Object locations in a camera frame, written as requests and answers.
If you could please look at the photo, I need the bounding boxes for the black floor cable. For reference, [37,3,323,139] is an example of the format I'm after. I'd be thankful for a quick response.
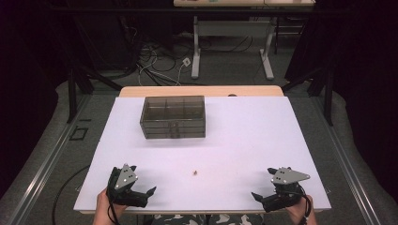
[51,164,92,225]

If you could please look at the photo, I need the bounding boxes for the white table board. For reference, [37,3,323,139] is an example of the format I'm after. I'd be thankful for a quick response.
[73,96,332,216]

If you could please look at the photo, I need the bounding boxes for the black metal stand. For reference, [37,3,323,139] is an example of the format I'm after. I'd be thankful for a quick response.
[281,67,334,127]
[66,64,124,125]

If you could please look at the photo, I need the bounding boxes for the camouflage pants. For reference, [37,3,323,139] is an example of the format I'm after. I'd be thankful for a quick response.
[151,213,267,225]

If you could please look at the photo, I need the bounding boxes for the person's right hand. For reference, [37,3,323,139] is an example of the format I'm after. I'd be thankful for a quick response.
[285,195,317,225]

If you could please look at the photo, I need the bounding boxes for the dark curtain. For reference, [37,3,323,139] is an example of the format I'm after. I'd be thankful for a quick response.
[0,0,81,190]
[284,0,398,203]

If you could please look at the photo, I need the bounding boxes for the transparent grey drawer box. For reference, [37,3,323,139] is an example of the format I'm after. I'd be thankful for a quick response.
[139,95,207,140]

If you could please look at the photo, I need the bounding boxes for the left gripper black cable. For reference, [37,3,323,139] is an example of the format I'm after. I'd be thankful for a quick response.
[107,200,122,225]

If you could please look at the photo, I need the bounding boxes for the aluminium floor rail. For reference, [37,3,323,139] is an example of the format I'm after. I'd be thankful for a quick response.
[6,93,92,225]
[313,97,382,225]

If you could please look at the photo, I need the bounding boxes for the person's left hand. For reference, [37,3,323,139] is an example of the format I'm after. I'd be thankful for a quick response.
[92,187,128,225]

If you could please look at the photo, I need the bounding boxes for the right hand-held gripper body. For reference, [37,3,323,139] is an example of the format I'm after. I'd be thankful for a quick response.
[263,167,311,214]

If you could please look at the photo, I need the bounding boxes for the black horizontal bar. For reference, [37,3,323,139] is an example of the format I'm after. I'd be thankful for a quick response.
[46,7,345,16]

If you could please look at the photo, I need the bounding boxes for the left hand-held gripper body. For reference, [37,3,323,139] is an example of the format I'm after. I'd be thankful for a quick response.
[106,163,148,208]

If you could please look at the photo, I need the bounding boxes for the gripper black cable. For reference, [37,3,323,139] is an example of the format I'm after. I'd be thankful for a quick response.
[297,186,314,225]
[107,200,122,225]

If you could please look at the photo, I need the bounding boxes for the light wooden table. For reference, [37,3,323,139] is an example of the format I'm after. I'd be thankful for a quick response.
[118,84,284,98]

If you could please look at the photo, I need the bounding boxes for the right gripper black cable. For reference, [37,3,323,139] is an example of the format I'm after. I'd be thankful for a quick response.
[297,186,314,225]

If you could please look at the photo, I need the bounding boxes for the light desk with white legs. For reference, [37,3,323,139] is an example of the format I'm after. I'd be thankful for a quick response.
[173,0,316,81]

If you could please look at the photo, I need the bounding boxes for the white cable with plug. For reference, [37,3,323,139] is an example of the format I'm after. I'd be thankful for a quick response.
[137,46,191,87]

